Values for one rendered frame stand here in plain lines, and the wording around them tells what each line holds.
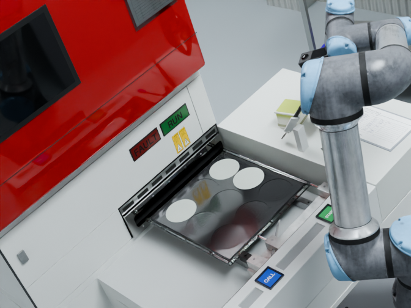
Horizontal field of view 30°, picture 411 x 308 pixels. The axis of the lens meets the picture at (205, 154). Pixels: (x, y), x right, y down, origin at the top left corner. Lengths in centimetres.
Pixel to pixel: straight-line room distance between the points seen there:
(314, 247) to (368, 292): 19
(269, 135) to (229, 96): 198
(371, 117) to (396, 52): 75
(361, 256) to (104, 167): 84
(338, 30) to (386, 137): 43
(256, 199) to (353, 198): 63
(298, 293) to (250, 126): 67
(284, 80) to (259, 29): 229
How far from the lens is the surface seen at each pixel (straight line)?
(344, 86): 162
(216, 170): 246
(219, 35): 499
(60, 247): 227
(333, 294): 219
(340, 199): 174
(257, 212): 227
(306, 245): 206
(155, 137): 235
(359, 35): 202
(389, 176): 222
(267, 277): 200
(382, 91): 163
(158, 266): 234
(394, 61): 164
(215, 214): 231
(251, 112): 255
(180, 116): 240
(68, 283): 234
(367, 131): 235
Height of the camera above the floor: 244
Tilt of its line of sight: 37 degrees down
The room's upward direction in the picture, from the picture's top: 20 degrees counter-clockwise
